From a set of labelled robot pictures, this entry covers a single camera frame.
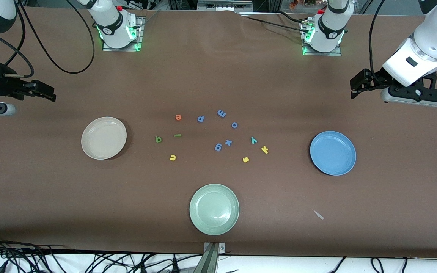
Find beige brown plate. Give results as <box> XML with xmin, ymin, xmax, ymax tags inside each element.
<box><xmin>81</xmin><ymin>116</ymin><xmax>127</xmax><ymax>160</ymax></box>

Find blue plate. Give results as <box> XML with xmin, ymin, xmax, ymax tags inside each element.
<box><xmin>310</xmin><ymin>131</ymin><xmax>357</xmax><ymax>176</ymax></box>

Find brown table cover sheet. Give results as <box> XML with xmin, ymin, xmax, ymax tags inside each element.
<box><xmin>0</xmin><ymin>6</ymin><xmax>437</xmax><ymax>260</ymax></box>

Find pale green plate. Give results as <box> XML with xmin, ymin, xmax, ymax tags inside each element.
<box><xmin>189</xmin><ymin>184</ymin><xmax>240</xmax><ymax>236</ymax></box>

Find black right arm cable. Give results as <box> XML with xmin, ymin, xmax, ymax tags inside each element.
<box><xmin>14</xmin><ymin>0</ymin><xmax>96</xmax><ymax>74</ymax></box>

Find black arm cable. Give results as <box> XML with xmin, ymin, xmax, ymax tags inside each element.
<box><xmin>369</xmin><ymin>0</ymin><xmax>388</xmax><ymax>76</ymax></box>
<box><xmin>14</xmin><ymin>0</ymin><xmax>96</xmax><ymax>74</ymax></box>

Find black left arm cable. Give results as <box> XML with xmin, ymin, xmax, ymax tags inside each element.
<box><xmin>369</xmin><ymin>0</ymin><xmax>388</xmax><ymax>76</ymax></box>

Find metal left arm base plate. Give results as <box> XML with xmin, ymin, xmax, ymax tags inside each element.
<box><xmin>302</xmin><ymin>19</ymin><xmax>342</xmax><ymax>56</ymax></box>

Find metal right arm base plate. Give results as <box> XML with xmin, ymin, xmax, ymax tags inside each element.
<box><xmin>102</xmin><ymin>15</ymin><xmax>143</xmax><ymax>52</ymax></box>

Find black cable on table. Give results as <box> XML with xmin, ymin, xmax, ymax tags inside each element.
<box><xmin>239</xmin><ymin>13</ymin><xmax>310</xmax><ymax>34</ymax></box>

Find black floor cable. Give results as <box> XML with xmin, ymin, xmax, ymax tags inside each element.
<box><xmin>0</xmin><ymin>233</ymin><xmax>71</xmax><ymax>255</ymax></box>
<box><xmin>329</xmin><ymin>257</ymin><xmax>346</xmax><ymax>273</ymax></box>
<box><xmin>370</xmin><ymin>257</ymin><xmax>385</xmax><ymax>273</ymax></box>

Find aluminium frame profile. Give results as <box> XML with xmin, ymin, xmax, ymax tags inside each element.
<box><xmin>197</xmin><ymin>0</ymin><xmax>253</xmax><ymax>12</ymax></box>

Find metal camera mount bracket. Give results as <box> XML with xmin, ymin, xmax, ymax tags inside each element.
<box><xmin>203</xmin><ymin>242</ymin><xmax>226</xmax><ymax>273</ymax></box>

